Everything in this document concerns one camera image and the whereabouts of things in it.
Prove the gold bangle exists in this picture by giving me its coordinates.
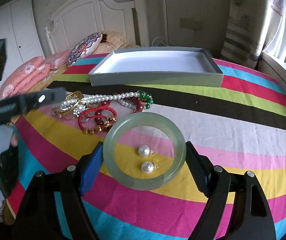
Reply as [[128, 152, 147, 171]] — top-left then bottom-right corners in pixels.
[[51, 91, 83, 118]]

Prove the white pearl necklace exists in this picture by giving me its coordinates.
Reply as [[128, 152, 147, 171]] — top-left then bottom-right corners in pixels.
[[58, 91, 140, 113]]

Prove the red string charm bracelet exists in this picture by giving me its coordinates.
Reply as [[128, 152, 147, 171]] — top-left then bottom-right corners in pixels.
[[77, 105, 119, 135]]

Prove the green bead bracelet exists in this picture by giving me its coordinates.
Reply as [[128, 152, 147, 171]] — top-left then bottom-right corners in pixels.
[[137, 90, 154, 110]]

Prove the white pearl earring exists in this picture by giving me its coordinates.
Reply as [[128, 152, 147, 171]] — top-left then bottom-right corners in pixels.
[[138, 145, 156, 157], [141, 161, 159, 174]]

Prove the pale green jade bangle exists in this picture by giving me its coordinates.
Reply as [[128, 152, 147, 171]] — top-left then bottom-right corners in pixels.
[[103, 112, 186, 190]]

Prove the grey shallow jewelry tray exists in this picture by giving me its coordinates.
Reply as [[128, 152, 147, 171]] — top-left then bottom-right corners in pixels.
[[88, 47, 224, 87]]

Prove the gold rhinestone hair clip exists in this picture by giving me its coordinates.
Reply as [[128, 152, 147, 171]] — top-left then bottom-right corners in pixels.
[[61, 103, 86, 120]]

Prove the yellow floral bed sheet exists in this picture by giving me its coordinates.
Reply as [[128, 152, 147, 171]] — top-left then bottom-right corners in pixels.
[[28, 64, 67, 93]]

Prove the pink folded quilt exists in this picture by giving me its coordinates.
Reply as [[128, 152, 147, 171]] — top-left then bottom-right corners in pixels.
[[0, 56, 51, 100]]

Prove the pink pillow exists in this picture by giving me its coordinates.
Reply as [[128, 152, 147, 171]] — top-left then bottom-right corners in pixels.
[[43, 50, 71, 70]]

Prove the patterned round cushion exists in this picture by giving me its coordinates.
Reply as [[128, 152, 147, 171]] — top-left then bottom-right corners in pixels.
[[66, 33, 103, 66]]

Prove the white wardrobe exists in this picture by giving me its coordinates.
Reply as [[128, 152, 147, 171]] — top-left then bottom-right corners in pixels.
[[0, 0, 44, 82]]

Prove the beige plush pillow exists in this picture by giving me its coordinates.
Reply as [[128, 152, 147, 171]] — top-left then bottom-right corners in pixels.
[[93, 30, 128, 55]]

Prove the striped colourful bed cover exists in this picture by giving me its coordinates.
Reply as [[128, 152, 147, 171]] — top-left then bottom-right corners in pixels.
[[7, 60, 286, 239]]

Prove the white wooden headboard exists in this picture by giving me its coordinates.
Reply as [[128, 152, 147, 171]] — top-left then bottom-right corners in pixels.
[[45, 0, 150, 54]]

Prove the striped beige curtain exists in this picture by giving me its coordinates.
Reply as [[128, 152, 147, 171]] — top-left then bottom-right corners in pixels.
[[221, 0, 283, 69]]

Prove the white charging cable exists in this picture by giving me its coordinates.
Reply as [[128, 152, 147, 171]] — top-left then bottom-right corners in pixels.
[[150, 36, 169, 48]]

